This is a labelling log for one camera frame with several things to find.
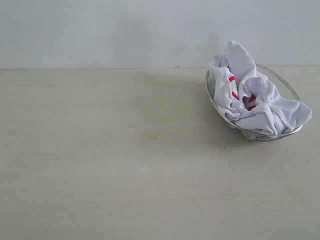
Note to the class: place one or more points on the white t-shirt red logo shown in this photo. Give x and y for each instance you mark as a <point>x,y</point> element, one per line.
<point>247,98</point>

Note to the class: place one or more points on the metal wire mesh basket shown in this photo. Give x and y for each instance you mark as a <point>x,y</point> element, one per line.
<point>285,90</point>

